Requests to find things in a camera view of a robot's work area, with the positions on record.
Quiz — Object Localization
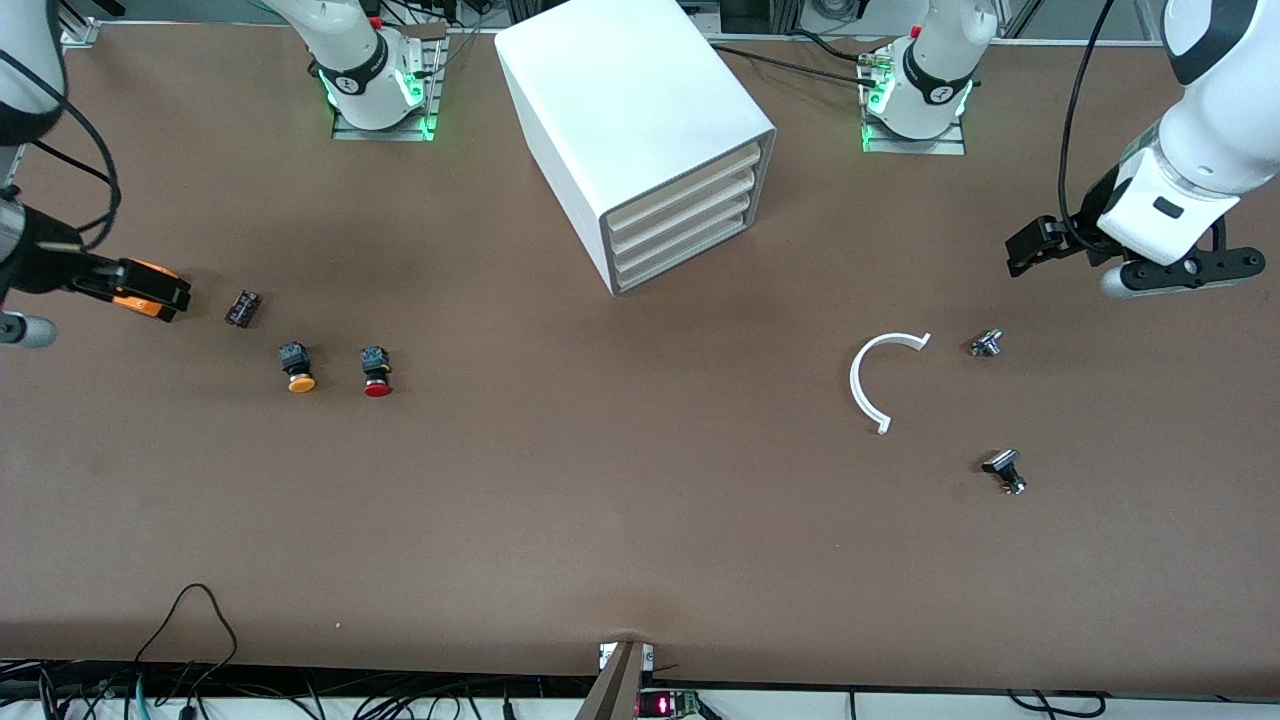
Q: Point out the orange mushroom push button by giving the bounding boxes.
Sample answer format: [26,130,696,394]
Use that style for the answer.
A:
[278,341,318,394]

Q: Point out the white drawer cabinet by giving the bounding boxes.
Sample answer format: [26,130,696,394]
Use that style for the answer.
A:
[495,0,778,298]

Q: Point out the device with red display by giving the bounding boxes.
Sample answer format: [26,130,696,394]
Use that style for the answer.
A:
[637,688,701,719]

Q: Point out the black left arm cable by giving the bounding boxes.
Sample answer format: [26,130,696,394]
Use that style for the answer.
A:
[1058,0,1119,256]

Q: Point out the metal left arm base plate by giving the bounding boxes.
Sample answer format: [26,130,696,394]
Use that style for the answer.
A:
[858,50,969,156]

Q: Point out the black rectangular push switch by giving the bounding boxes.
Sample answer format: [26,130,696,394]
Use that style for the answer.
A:
[981,449,1028,496]

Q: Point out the white semicircular bracket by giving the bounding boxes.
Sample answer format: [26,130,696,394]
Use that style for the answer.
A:
[849,331,932,436]

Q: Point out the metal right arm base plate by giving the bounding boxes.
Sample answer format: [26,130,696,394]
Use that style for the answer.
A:
[330,28,446,142]

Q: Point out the black looped cable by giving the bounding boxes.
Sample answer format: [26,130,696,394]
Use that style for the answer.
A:
[135,583,241,691]

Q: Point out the black cable behind cabinet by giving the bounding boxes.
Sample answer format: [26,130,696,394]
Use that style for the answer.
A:
[710,40,881,91]

